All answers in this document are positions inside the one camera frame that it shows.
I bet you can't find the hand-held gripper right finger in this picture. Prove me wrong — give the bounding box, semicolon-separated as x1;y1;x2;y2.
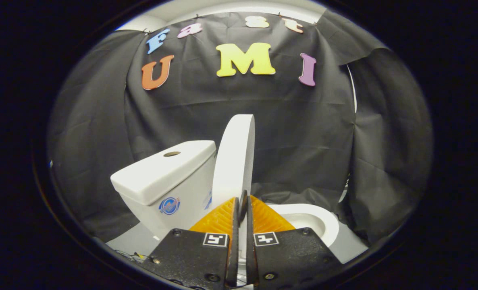
245;195;342;287

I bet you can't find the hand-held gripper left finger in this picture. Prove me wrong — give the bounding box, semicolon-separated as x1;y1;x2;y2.
142;197;240;288

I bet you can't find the white toilet lid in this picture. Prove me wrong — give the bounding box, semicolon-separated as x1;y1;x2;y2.
212;114;256;250

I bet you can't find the white ceramic toilet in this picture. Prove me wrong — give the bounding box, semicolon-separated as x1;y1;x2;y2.
110;140;339;247

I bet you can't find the black backdrop cloth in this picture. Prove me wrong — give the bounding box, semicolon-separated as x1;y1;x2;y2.
48;10;433;244

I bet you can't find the thin black cable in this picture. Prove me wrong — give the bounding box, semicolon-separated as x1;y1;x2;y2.
115;250;148;263

